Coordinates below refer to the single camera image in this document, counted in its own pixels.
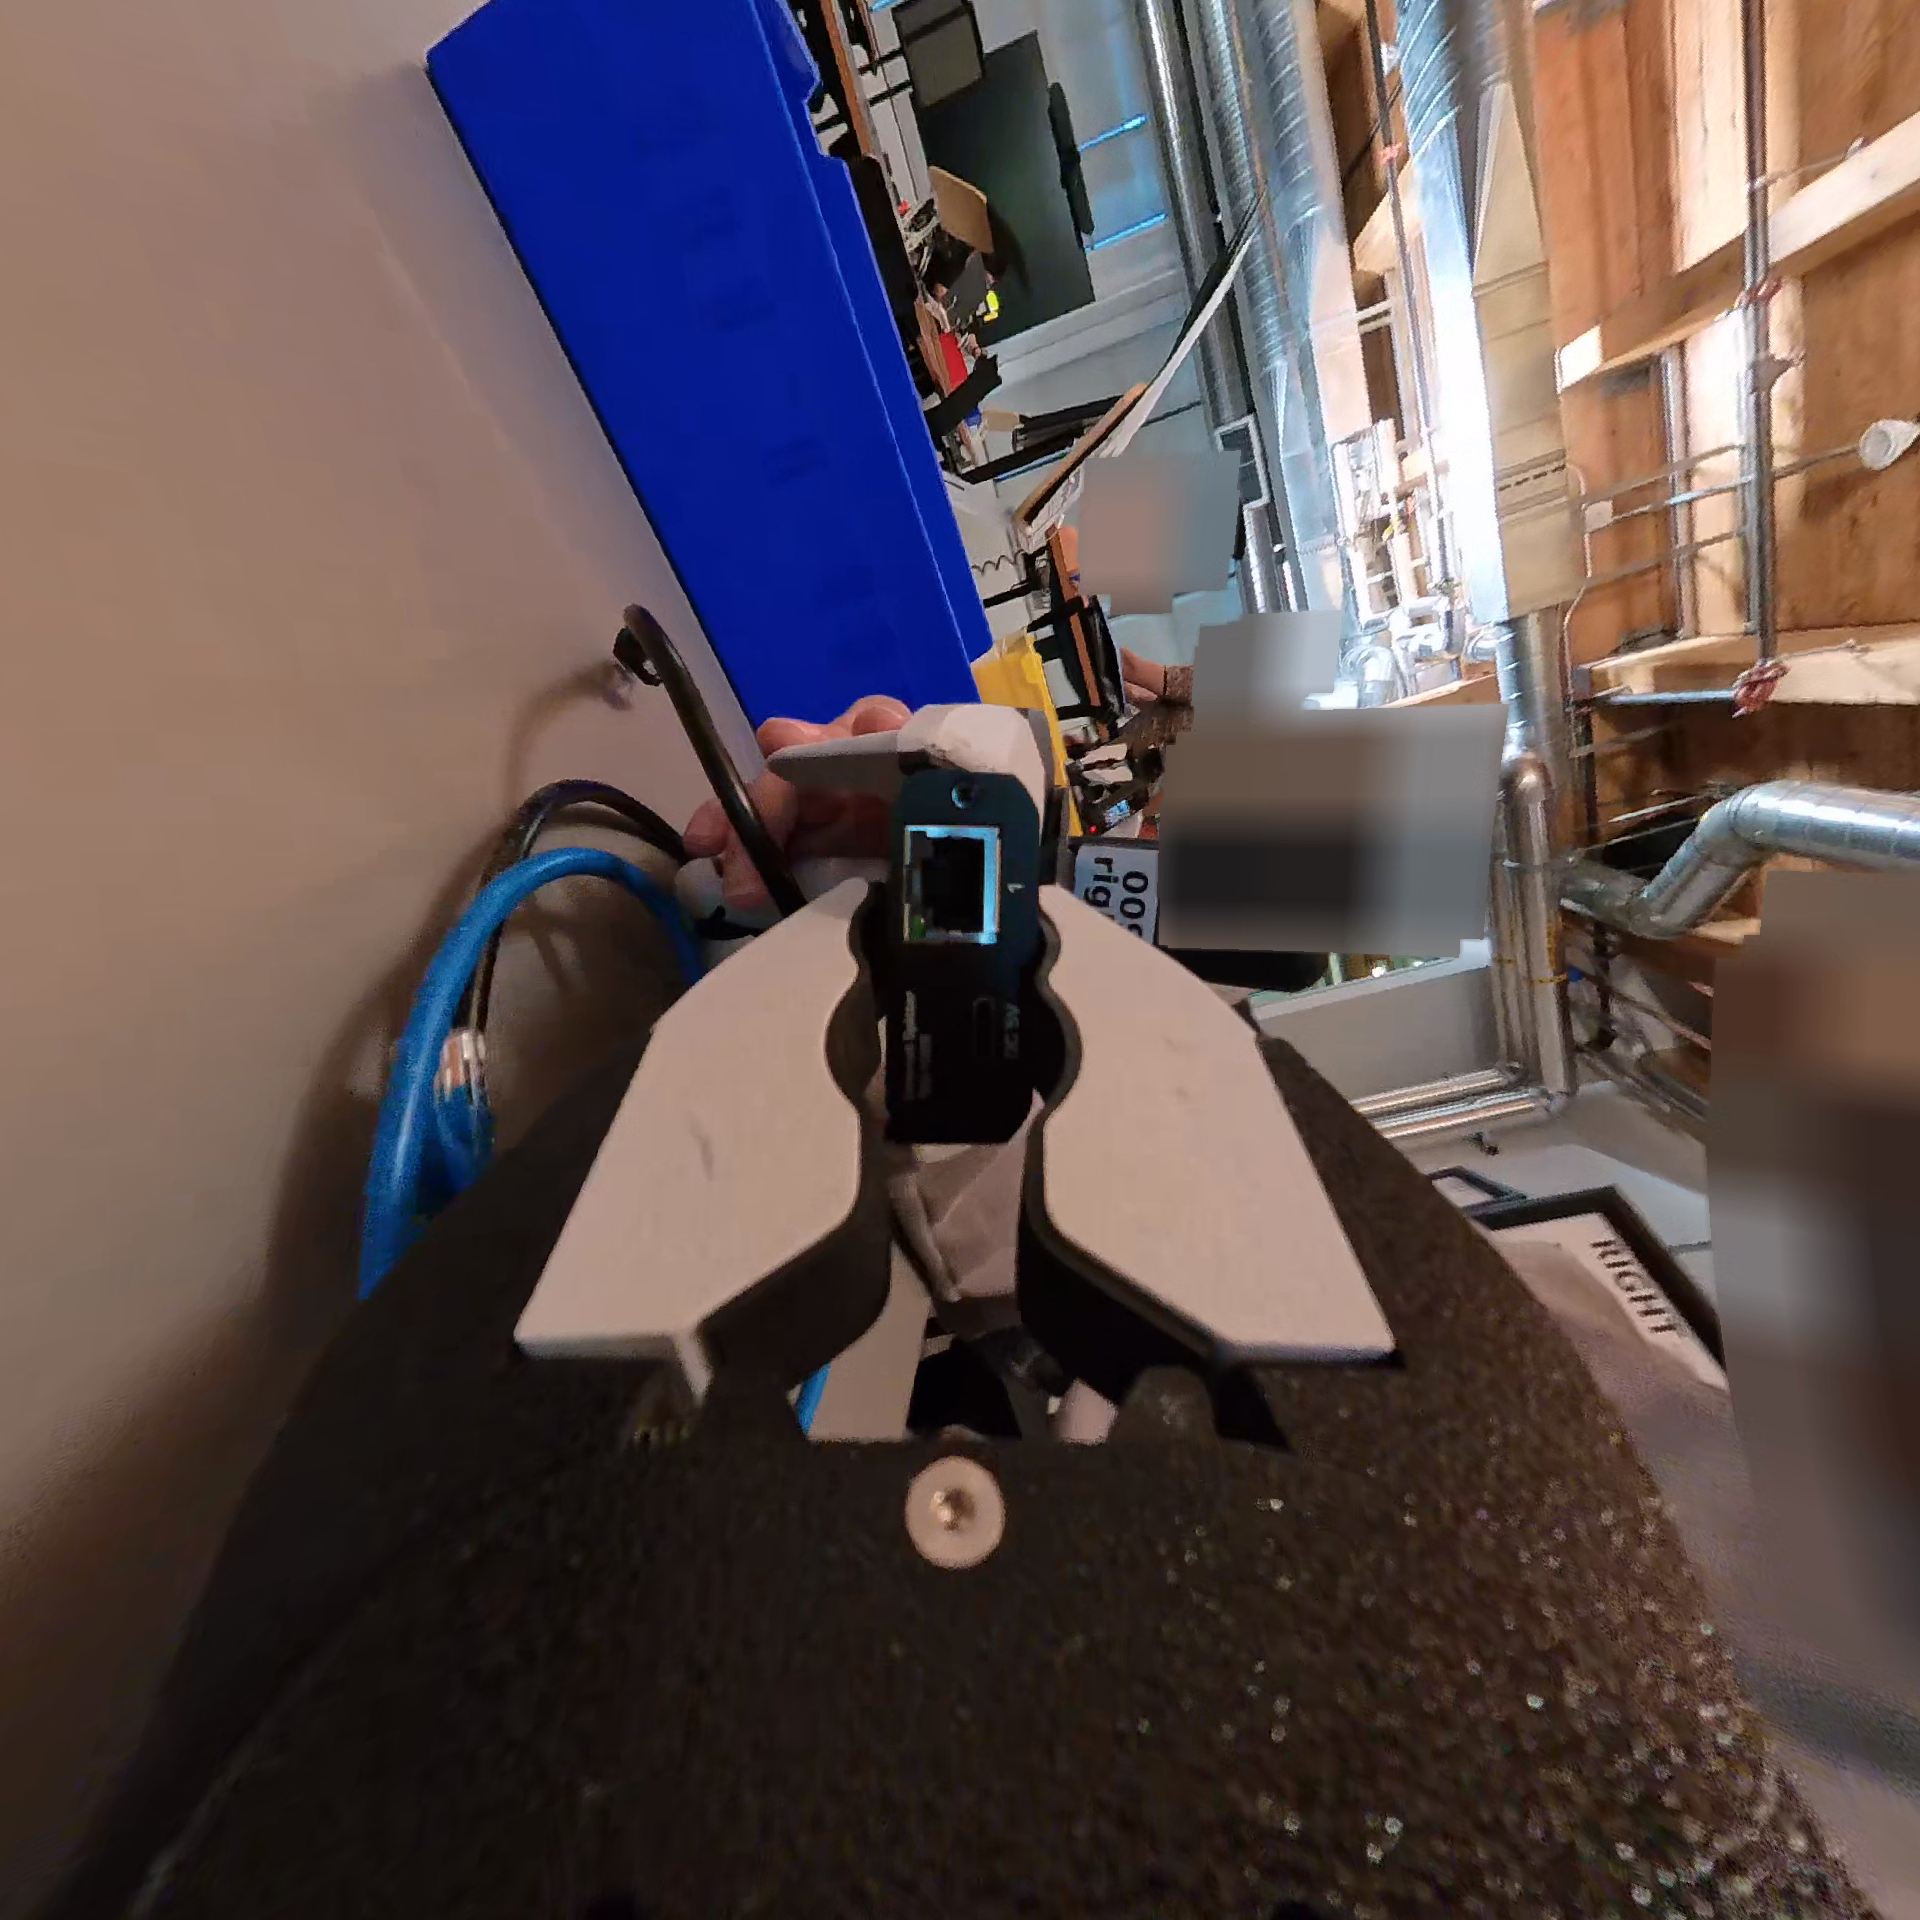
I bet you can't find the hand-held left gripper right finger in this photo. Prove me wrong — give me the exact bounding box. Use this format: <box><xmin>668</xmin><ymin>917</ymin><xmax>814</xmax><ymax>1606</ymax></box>
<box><xmin>1017</xmin><ymin>889</ymin><xmax>1401</xmax><ymax>1368</ymax></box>

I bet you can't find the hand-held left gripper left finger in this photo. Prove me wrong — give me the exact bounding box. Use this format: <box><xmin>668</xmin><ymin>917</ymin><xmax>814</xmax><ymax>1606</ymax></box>
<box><xmin>510</xmin><ymin>881</ymin><xmax>901</xmax><ymax>1397</ymax></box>

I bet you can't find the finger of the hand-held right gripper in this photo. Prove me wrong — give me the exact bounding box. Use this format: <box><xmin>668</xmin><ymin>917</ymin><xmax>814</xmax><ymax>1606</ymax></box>
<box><xmin>901</xmin><ymin>702</ymin><xmax>1070</xmax><ymax>792</ymax></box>

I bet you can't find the black network adapter box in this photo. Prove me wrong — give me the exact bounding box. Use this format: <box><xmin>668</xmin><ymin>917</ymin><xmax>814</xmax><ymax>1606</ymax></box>
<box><xmin>886</xmin><ymin>773</ymin><xmax>1052</xmax><ymax>1150</ymax></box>

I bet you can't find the black cable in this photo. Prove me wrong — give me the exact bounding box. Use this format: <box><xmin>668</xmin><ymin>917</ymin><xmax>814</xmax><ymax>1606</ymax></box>
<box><xmin>510</xmin><ymin>604</ymin><xmax>819</xmax><ymax>937</ymax></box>

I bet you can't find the blue ethernet cable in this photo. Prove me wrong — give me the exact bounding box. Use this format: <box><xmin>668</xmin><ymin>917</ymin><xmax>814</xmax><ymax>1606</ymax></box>
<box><xmin>357</xmin><ymin>843</ymin><xmax>830</xmax><ymax>1433</ymax></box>

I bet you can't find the grey desk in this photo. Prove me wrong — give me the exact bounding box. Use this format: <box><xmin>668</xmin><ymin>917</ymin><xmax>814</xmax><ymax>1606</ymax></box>
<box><xmin>0</xmin><ymin>0</ymin><xmax>901</xmax><ymax>1680</ymax></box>

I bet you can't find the person's right hand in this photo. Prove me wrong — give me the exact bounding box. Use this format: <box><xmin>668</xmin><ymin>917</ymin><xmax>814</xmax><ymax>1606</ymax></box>
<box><xmin>683</xmin><ymin>695</ymin><xmax>915</xmax><ymax>921</ymax></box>

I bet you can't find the yellow plastic bin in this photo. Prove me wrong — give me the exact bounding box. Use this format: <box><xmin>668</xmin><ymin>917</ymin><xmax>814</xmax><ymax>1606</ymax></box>
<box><xmin>970</xmin><ymin>631</ymin><xmax>1070</xmax><ymax>753</ymax></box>

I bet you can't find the black framed sign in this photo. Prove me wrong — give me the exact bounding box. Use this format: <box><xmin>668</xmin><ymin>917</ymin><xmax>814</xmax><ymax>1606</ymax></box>
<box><xmin>1426</xmin><ymin>1167</ymin><xmax>1726</xmax><ymax>1397</ymax></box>

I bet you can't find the blue plastic bin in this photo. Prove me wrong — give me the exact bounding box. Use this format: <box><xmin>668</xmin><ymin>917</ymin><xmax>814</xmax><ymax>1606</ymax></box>
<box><xmin>425</xmin><ymin>0</ymin><xmax>993</xmax><ymax>740</ymax></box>

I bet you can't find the silver metal pipe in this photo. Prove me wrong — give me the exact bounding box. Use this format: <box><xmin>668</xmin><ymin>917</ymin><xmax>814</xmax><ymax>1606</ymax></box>
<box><xmin>1560</xmin><ymin>779</ymin><xmax>1920</xmax><ymax>937</ymax></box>

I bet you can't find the large silver air duct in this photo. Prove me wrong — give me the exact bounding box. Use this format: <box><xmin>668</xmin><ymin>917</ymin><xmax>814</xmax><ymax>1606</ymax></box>
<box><xmin>1230</xmin><ymin>0</ymin><xmax>1592</xmax><ymax>1111</ymax></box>

